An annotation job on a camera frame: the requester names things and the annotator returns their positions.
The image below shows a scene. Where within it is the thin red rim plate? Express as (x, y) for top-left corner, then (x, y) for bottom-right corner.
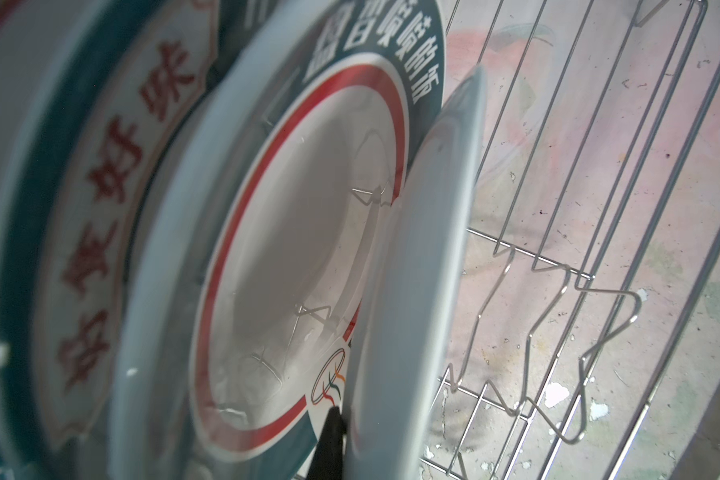
(343, 65), (487, 479)

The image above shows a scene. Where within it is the grey rim hao plate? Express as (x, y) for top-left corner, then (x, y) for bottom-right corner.
(0, 0), (289, 480)

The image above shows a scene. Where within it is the red ring green plate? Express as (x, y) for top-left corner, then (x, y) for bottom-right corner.
(109, 1), (445, 479)

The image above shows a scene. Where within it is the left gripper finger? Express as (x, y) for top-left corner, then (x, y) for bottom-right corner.
(306, 406), (346, 480)

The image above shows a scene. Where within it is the metal wire dish rack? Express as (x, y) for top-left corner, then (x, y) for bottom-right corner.
(418, 1), (720, 479)

